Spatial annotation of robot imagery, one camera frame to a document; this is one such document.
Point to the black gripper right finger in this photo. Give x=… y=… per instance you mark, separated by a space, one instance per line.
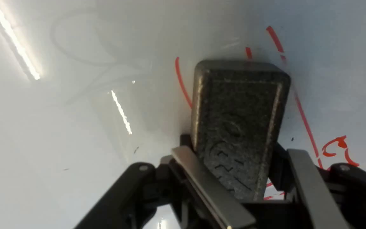
x=318 y=195

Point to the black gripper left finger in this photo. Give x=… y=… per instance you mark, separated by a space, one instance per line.
x=208 y=191

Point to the black whiteboard duster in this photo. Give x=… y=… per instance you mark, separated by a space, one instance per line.
x=240 y=127

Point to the white whiteboard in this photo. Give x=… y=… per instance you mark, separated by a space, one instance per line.
x=85 y=127

